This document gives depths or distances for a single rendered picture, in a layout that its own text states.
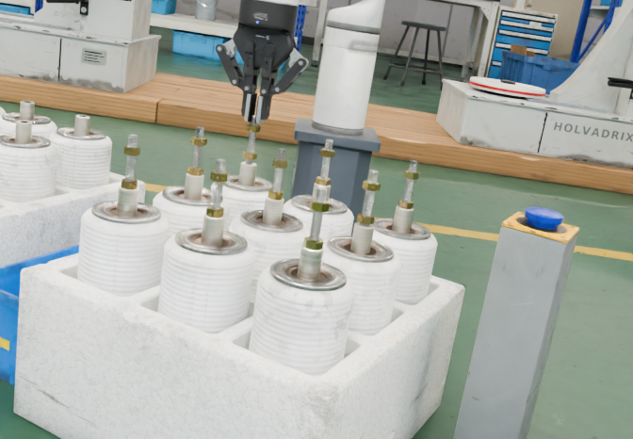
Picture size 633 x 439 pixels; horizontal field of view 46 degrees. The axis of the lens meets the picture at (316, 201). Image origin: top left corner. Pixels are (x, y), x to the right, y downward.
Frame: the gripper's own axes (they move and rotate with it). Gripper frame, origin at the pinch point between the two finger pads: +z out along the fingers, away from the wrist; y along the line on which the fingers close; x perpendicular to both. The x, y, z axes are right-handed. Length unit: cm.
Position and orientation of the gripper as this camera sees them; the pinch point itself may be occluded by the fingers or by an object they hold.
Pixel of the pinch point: (255, 108)
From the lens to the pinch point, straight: 102.0
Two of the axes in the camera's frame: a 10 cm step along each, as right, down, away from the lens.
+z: -1.5, 9.5, 2.6
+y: 9.5, 2.1, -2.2
